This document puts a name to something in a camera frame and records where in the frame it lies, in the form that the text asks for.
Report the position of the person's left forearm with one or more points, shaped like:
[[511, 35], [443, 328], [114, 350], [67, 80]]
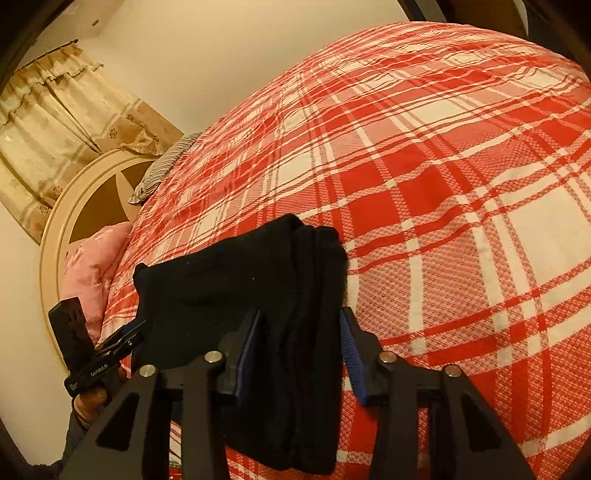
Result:
[[69, 450]]

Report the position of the person's left hand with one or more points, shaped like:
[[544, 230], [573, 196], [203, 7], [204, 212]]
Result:
[[92, 406]]

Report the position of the pink pillow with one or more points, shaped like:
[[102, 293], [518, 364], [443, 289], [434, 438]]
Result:
[[92, 267]]

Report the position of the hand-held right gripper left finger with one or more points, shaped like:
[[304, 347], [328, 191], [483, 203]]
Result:
[[247, 355]]

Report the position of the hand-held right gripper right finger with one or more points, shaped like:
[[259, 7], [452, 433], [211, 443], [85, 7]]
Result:
[[355, 360]]

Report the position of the grey striped pillow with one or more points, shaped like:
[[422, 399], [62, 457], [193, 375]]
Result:
[[161, 166]]

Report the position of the cream and brown headboard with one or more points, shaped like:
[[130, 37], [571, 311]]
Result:
[[60, 217]]

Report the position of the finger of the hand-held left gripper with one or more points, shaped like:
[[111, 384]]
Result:
[[122, 337]]

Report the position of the black pants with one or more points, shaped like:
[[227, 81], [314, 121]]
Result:
[[207, 286]]

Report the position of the curtain rod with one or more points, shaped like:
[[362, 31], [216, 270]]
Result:
[[51, 51]]

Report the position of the beige patterned curtain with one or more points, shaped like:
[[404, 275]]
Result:
[[51, 124]]

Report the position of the red plaid blanket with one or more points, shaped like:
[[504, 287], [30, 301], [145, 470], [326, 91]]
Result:
[[438, 184]]

